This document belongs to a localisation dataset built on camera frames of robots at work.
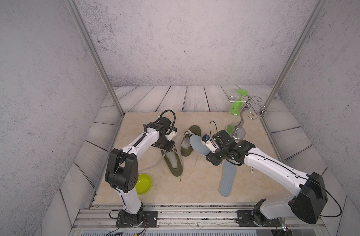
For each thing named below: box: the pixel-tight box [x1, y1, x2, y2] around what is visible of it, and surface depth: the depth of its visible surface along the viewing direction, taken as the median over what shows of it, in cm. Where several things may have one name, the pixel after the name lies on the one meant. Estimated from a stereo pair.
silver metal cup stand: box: [225, 93, 269, 141], surface depth 101 cm
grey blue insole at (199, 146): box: [189, 134, 211, 156], surface depth 82 cm
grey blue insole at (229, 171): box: [219, 159, 237, 198], surface depth 86 cm
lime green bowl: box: [135, 173, 153, 195], surface depth 84 cm
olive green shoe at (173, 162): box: [161, 148, 183, 177], surface depth 91 cm
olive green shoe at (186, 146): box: [180, 124, 202, 157], surface depth 100 cm
